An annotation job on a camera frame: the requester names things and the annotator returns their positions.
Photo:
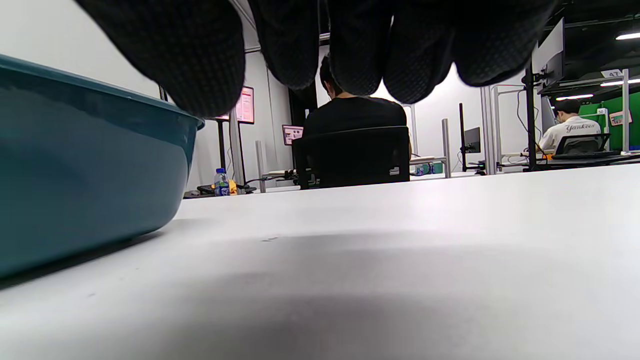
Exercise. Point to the person's right hand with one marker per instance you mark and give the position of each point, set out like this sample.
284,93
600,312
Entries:
200,50

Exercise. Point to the large teal basin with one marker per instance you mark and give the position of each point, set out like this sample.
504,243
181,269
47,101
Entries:
90,175

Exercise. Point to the black monitor stand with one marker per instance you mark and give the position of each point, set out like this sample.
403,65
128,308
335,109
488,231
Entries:
221,145

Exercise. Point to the small computer monitor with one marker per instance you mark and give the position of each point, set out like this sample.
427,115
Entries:
293,135

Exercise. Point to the blue label water bottle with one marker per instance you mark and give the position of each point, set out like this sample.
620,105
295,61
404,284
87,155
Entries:
221,185

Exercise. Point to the small orange packet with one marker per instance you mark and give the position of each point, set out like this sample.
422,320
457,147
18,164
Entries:
233,189

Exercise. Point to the black office chair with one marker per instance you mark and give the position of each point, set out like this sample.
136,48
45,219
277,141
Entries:
350,160

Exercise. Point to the small black monitor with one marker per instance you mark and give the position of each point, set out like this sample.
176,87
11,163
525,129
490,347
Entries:
472,140

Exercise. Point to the black monitor pole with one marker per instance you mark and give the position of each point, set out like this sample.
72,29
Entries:
530,125

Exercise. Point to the large grey monitor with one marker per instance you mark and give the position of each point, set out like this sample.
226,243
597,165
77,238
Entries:
550,55

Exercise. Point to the black mesh chair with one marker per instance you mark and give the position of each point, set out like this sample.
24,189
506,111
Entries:
582,146

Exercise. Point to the green backdrop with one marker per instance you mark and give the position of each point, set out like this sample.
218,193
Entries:
612,107

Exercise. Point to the aluminium frame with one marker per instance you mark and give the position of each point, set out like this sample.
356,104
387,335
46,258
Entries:
236,165

